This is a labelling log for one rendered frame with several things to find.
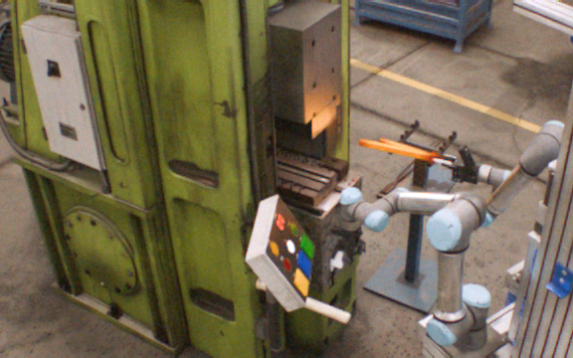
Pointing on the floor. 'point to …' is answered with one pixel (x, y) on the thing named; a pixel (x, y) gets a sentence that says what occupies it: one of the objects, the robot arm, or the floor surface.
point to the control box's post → (274, 323)
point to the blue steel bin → (430, 16)
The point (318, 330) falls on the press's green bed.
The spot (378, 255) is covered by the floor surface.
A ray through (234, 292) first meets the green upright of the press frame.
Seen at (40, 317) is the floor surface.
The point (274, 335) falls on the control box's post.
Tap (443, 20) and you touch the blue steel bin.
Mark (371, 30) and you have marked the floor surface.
